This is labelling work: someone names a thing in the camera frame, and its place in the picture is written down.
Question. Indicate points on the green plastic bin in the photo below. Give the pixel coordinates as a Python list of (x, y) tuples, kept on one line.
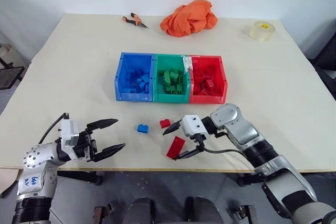
[(172, 78)]

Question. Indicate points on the long flat red block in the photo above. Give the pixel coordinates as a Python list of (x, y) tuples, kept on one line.
[(175, 147)]

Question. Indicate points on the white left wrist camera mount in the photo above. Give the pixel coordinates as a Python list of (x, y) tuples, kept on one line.
[(68, 132)]

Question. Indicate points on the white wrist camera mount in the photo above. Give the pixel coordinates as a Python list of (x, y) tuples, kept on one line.
[(193, 125), (68, 132)]

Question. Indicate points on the green toy block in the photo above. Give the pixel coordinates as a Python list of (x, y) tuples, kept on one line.
[(174, 91), (167, 78), (173, 73), (181, 79)]

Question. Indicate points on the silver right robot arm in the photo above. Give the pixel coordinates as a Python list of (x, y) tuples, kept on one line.
[(244, 132)]

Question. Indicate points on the dark rounded shape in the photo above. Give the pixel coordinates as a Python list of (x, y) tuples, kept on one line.
[(141, 211)]

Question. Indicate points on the black table frame with caster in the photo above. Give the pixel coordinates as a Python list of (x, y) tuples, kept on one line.
[(84, 177), (249, 179)]

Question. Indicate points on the black chair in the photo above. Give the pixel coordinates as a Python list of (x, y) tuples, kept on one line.
[(325, 61)]

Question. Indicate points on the rusty metal bracket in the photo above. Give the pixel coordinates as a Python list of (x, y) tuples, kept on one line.
[(242, 213), (102, 212)]

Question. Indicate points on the small red toy block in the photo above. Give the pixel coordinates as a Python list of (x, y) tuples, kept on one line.
[(165, 123)]

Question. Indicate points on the blue plastic bin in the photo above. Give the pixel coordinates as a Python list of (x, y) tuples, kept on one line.
[(134, 77)]

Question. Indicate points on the crumpled orange cloth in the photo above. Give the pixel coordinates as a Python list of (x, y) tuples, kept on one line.
[(189, 20)]

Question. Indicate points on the red plastic bin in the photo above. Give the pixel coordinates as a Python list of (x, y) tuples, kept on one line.
[(207, 79)]

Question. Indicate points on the clear tape roll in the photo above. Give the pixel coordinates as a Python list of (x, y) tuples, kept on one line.
[(260, 31)]

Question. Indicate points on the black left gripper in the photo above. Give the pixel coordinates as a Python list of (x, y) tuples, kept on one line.
[(86, 145)]

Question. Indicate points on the black mesh stand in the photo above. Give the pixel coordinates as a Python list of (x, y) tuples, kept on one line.
[(10, 77)]

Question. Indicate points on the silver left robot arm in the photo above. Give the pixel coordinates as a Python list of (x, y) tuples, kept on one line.
[(36, 161)]

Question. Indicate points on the small blue toy block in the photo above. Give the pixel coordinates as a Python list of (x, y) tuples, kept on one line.
[(142, 128)]

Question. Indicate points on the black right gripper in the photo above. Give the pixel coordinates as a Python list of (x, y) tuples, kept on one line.
[(200, 138)]

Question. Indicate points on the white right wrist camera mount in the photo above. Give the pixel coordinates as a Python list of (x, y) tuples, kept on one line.
[(193, 125)]

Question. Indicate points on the orange black pliers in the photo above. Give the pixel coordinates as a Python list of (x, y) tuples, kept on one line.
[(135, 21)]

